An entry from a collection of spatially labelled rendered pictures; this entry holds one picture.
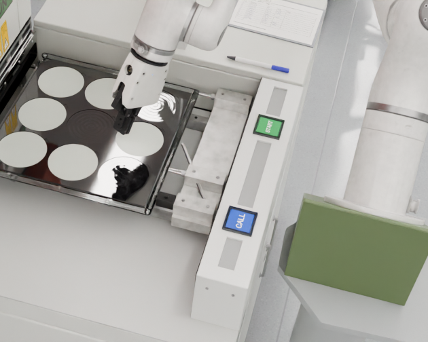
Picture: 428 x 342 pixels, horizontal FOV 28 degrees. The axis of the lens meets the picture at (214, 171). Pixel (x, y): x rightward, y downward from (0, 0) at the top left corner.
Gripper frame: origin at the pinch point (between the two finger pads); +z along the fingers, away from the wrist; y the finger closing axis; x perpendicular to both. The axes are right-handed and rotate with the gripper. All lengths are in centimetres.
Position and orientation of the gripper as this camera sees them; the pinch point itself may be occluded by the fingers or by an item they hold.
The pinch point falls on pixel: (123, 122)
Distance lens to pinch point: 170.6
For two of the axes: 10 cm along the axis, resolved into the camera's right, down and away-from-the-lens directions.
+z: -3.7, 8.2, 4.4
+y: 5.7, -1.7, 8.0
